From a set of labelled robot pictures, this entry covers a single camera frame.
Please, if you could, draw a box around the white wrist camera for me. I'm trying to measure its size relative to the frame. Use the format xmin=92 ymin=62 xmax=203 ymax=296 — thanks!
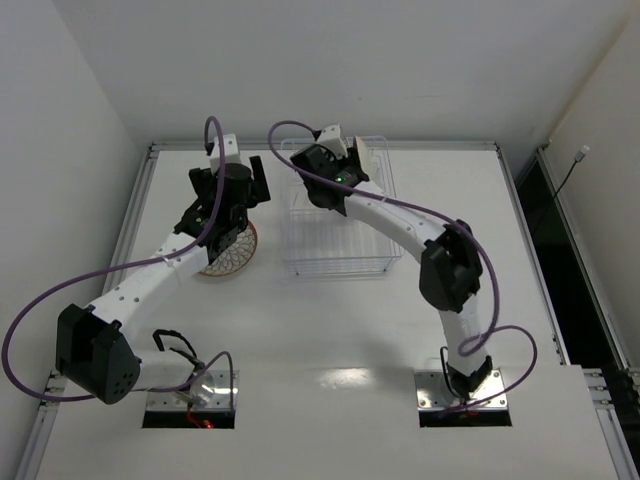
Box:
xmin=315 ymin=124 xmax=348 ymax=159
xmin=208 ymin=134 xmax=242 ymax=173

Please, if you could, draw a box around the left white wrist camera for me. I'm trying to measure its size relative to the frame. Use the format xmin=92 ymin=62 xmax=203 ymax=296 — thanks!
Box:
xmin=208 ymin=134 xmax=242 ymax=173

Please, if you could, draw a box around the floral pattern plate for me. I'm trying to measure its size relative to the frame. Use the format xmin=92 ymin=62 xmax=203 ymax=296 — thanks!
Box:
xmin=352 ymin=136 xmax=379 ymax=185
xmin=199 ymin=221 xmax=258 ymax=278

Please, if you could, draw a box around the metal base plate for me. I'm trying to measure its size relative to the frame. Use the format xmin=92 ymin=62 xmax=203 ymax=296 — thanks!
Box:
xmin=145 ymin=370 xmax=239 ymax=413
xmin=414 ymin=369 xmax=508 ymax=413

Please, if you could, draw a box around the black wall cable white plug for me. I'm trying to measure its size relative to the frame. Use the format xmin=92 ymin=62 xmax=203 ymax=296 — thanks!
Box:
xmin=551 ymin=145 xmax=590 ymax=202

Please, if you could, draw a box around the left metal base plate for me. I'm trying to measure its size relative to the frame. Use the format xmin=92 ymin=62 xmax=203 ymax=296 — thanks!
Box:
xmin=145 ymin=370 xmax=239 ymax=413

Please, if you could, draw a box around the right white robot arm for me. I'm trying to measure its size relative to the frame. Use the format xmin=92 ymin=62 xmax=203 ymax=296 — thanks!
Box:
xmin=290 ymin=144 xmax=493 ymax=400

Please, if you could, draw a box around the clear wire dish rack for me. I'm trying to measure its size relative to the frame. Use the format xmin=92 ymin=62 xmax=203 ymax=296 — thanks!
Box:
xmin=281 ymin=167 xmax=405 ymax=278

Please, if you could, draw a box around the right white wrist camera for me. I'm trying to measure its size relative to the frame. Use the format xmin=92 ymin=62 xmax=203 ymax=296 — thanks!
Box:
xmin=315 ymin=124 xmax=348 ymax=159

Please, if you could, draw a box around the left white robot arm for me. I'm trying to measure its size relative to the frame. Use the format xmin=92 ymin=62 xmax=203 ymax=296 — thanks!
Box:
xmin=56 ymin=156 xmax=271 ymax=405

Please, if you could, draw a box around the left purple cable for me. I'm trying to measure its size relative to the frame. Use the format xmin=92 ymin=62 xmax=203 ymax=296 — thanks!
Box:
xmin=1 ymin=115 xmax=236 ymax=401

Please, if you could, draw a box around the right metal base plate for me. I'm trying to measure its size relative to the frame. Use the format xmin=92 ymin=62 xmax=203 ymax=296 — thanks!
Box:
xmin=414 ymin=369 xmax=508 ymax=413

